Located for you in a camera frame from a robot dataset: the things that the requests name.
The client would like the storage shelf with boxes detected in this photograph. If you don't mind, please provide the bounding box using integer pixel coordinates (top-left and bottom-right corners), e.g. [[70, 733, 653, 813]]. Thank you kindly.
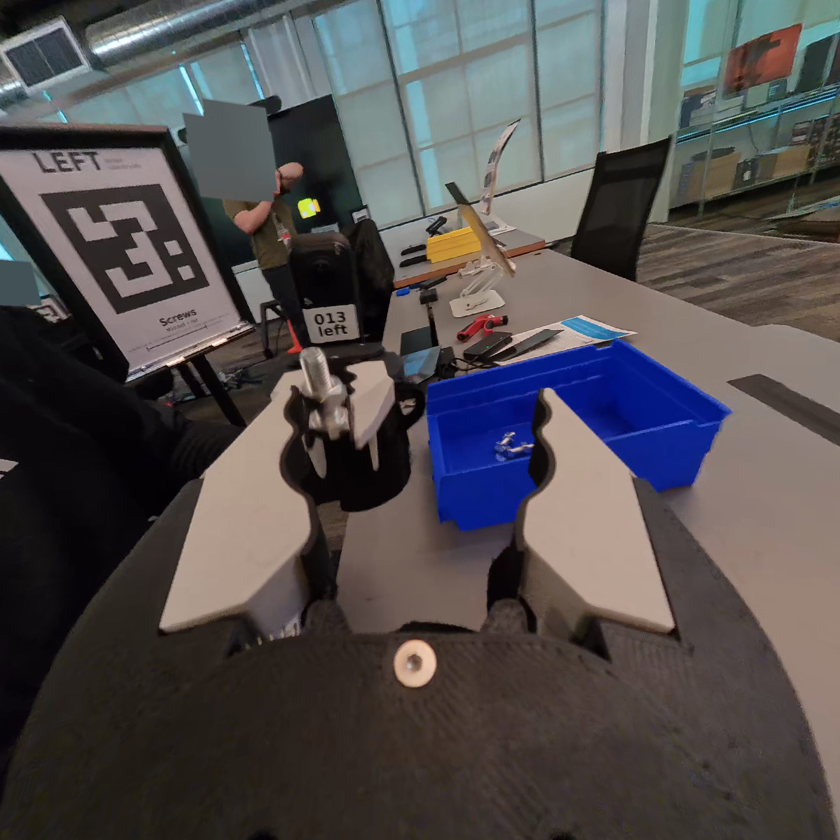
[[675, 79, 840, 206]]

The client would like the black tablet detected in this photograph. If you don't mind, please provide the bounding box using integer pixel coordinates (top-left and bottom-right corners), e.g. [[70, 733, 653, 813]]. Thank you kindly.
[[495, 328, 565, 362]]

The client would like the blue printed paper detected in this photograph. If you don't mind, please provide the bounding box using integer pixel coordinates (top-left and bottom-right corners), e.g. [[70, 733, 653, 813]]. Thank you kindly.
[[512, 315, 638, 359]]

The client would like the black mesh office chair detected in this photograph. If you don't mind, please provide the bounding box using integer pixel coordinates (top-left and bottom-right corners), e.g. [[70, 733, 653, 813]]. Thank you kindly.
[[570, 136, 674, 283]]

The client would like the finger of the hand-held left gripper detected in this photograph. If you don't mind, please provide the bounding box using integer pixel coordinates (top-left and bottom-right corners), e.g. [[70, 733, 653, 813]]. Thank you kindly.
[[270, 374, 350, 476], [350, 362, 398, 471]]

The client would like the red screen monitor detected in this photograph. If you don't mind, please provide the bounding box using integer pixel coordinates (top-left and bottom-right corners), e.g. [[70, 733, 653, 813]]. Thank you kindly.
[[724, 24, 803, 101]]

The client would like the wooden background desk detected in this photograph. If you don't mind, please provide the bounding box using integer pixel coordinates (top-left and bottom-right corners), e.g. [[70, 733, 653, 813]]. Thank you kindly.
[[381, 220, 547, 291]]

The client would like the ceiling air vent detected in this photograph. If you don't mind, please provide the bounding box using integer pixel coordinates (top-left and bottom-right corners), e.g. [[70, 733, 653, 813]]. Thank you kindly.
[[0, 18, 93, 94]]

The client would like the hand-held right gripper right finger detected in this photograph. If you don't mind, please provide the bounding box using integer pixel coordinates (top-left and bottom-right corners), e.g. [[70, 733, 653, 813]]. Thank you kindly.
[[487, 387, 677, 635]]

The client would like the white stand with tilted board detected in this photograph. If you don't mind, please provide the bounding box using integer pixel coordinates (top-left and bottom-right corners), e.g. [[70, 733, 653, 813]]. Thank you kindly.
[[445, 182, 518, 319]]

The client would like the small yellow bin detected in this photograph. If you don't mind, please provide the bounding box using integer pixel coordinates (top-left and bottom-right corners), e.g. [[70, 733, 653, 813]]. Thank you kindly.
[[427, 228, 483, 263]]

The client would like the white coded sign on easel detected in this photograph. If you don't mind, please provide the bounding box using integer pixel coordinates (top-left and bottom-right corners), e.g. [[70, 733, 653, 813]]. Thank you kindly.
[[0, 125, 258, 429]]

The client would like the silver hex nut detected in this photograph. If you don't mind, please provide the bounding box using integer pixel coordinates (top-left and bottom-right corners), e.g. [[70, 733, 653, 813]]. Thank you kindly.
[[307, 392, 349, 429]]

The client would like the blue plastic bin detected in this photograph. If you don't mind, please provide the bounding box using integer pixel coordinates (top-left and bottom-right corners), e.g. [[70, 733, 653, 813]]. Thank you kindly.
[[427, 339, 732, 531]]

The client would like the silver ceiling duct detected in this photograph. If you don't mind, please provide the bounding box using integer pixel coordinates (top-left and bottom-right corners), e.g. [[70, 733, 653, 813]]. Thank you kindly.
[[85, 0, 368, 61]]

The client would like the large black wall screen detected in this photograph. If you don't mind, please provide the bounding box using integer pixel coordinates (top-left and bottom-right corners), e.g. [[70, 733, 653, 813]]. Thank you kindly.
[[266, 95, 363, 240]]

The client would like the red and black tool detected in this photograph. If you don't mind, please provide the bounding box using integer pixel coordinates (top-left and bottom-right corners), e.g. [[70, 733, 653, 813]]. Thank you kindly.
[[457, 314, 510, 343]]

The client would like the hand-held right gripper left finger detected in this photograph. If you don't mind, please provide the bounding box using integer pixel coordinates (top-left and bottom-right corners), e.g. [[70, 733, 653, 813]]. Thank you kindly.
[[159, 390, 341, 642]]

